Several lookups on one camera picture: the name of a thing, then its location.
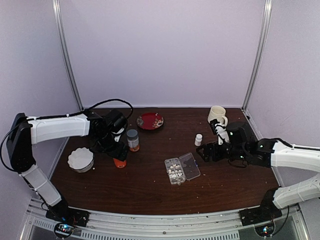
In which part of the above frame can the grey lid pill bottle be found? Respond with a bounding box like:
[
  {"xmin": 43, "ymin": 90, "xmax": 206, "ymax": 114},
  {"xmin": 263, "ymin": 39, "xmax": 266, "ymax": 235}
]
[{"xmin": 126, "ymin": 129, "xmax": 140, "ymax": 152}]

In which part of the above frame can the orange pill bottle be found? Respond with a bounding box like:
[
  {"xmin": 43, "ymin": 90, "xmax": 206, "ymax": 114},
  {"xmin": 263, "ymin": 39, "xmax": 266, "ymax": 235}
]
[{"xmin": 113, "ymin": 158, "xmax": 127, "ymax": 169}]

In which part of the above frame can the left aluminium frame post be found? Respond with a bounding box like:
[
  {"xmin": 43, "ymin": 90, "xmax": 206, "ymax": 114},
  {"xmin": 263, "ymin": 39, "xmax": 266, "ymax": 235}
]
[{"xmin": 52, "ymin": 0, "xmax": 83, "ymax": 110}]

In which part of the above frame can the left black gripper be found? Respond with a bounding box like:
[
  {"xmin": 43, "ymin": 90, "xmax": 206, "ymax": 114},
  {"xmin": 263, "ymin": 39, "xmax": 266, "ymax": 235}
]
[{"xmin": 94, "ymin": 131, "xmax": 130, "ymax": 161}]

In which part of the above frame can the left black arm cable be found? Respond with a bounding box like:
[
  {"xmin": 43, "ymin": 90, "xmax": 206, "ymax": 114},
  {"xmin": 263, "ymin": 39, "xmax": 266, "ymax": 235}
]
[{"xmin": 0, "ymin": 98, "xmax": 134, "ymax": 173}]

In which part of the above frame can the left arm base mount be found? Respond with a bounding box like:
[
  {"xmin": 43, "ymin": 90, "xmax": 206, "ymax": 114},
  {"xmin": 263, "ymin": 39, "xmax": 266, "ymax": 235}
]
[{"xmin": 43, "ymin": 195, "xmax": 90, "ymax": 227}]

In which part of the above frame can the right aluminium frame post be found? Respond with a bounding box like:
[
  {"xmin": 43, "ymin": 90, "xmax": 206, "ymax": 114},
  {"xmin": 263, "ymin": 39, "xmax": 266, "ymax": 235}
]
[{"xmin": 242, "ymin": 0, "xmax": 273, "ymax": 112}]

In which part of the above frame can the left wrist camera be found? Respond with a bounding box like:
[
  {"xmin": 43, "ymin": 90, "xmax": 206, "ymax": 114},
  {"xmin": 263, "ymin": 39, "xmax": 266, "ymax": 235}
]
[{"xmin": 112, "ymin": 127, "xmax": 125, "ymax": 142}]

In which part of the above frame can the aluminium frame post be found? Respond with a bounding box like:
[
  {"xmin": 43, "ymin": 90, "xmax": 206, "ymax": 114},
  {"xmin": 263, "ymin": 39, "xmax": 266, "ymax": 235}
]
[
  {"xmin": 242, "ymin": 0, "xmax": 273, "ymax": 112},
  {"xmin": 52, "ymin": 0, "xmax": 83, "ymax": 110}
]

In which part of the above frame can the red floral plate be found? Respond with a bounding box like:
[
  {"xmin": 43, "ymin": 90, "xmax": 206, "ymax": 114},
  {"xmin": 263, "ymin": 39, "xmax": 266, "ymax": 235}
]
[{"xmin": 136, "ymin": 112, "xmax": 164, "ymax": 131}]

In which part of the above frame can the clear plastic pill organizer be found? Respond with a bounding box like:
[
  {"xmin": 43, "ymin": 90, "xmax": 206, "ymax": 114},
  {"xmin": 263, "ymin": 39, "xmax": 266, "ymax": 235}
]
[{"xmin": 164, "ymin": 152, "xmax": 201, "ymax": 185}]

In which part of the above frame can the cream textured mug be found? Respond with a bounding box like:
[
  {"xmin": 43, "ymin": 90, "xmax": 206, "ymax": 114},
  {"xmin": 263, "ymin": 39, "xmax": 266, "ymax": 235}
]
[{"xmin": 207, "ymin": 105, "xmax": 229, "ymax": 126}]

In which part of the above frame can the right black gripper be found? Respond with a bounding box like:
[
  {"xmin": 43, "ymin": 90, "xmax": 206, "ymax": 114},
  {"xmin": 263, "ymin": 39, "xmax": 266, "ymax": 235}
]
[{"xmin": 196, "ymin": 140, "xmax": 248, "ymax": 163}]

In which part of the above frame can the white pill bottle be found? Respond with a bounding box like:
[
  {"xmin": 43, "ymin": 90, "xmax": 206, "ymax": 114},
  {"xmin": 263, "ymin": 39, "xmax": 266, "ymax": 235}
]
[{"xmin": 194, "ymin": 133, "xmax": 203, "ymax": 147}]

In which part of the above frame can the white scalloped bowl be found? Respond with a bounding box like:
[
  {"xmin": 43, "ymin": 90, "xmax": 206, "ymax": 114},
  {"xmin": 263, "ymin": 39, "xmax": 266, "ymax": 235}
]
[{"xmin": 67, "ymin": 147, "xmax": 94, "ymax": 173}]

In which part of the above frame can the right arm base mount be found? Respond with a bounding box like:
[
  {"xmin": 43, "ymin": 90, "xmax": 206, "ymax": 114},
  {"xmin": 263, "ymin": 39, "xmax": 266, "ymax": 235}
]
[{"xmin": 239, "ymin": 188, "xmax": 282, "ymax": 226}]

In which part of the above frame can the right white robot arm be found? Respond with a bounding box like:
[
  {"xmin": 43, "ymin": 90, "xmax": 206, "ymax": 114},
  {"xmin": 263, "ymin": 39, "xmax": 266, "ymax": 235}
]
[{"xmin": 196, "ymin": 119, "xmax": 320, "ymax": 221}]

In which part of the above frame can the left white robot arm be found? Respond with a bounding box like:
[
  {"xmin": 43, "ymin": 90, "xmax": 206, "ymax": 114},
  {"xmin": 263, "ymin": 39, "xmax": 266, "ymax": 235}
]
[{"xmin": 4, "ymin": 109, "xmax": 129, "ymax": 222}]

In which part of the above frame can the front aluminium rail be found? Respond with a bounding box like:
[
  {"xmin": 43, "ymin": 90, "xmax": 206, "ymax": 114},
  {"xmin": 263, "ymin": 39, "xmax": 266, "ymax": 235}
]
[{"xmin": 18, "ymin": 207, "xmax": 311, "ymax": 240}]

